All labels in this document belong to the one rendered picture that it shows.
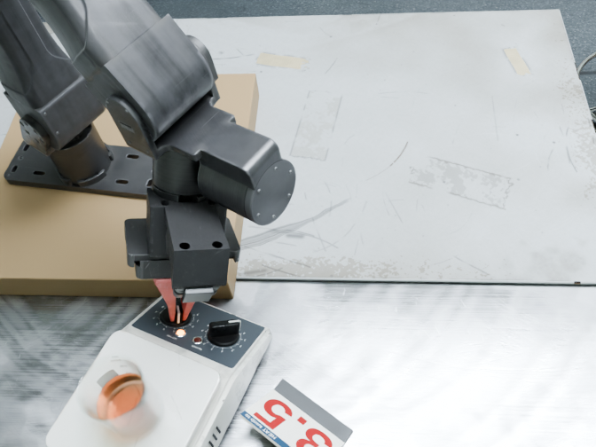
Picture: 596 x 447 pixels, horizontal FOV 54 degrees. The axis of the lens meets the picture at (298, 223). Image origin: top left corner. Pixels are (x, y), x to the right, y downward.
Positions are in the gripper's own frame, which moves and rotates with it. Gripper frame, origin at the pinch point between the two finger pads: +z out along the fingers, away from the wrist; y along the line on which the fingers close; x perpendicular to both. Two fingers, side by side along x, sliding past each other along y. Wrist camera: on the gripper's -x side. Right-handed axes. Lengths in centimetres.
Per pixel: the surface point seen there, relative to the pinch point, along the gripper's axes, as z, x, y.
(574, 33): -8, 137, 162
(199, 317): 1.4, 0.3, 2.4
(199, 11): 9, 205, 34
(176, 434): 3.2, -12.7, -1.5
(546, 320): -2.6, -9.4, 38.0
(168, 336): 1.4, -2.2, -1.1
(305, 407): 6.3, -9.0, 12.0
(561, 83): -21, 18, 54
